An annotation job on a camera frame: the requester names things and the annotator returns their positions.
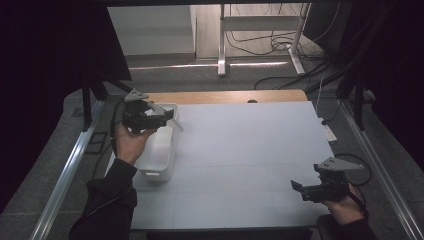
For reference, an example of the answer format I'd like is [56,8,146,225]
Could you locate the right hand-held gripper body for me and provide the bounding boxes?
[300,157,365,203]

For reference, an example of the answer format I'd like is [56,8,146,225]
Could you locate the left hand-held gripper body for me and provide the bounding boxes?
[121,88,168,135]

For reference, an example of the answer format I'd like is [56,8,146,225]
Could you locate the white plastic storage bin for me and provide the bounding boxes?
[133,103,181,183]

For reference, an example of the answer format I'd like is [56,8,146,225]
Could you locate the person's left hand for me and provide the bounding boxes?
[114,123,157,166]

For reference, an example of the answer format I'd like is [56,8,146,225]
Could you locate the person's right hand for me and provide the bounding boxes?
[322,183,366,226]

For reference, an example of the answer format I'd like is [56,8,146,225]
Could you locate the white table mat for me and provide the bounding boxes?
[105,100,334,231]

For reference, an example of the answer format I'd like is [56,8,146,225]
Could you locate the dark floor plate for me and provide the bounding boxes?
[84,131,108,155]

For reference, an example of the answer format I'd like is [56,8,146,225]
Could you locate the wooden table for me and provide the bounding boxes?
[146,89,308,106]

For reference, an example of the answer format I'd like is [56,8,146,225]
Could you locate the black metal stand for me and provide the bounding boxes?
[81,73,138,132]
[336,66,368,131]

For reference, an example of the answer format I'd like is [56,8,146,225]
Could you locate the white power strip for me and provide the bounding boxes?
[318,117,338,143]

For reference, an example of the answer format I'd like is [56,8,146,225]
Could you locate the white cabinet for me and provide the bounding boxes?
[107,4,198,63]

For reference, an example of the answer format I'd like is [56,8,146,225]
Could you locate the black curtain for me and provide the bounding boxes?
[336,0,424,174]
[0,0,133,214]

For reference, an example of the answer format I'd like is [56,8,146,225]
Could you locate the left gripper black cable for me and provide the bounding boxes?
[91,99,127,181]

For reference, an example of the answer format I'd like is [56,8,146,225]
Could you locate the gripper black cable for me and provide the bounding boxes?
[334,152,373,188]
[91,99,127,181]

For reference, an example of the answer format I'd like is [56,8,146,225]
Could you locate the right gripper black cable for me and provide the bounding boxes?
[334,152,373,188]

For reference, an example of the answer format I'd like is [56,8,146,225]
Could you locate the aluminium frame rail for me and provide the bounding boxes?
[339,99,424,240]
[29,99,106,240]

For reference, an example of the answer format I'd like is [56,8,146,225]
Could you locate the black plugged power cable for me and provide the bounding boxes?
[321,99,344,126]

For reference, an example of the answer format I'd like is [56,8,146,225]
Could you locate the white desk frame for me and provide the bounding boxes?
[217,3,312,78]

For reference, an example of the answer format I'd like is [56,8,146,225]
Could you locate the thin white cable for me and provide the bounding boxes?
[314,76,326,114]

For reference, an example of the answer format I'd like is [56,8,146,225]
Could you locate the black floor cable bundle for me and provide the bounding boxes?
[224,3,333,91]

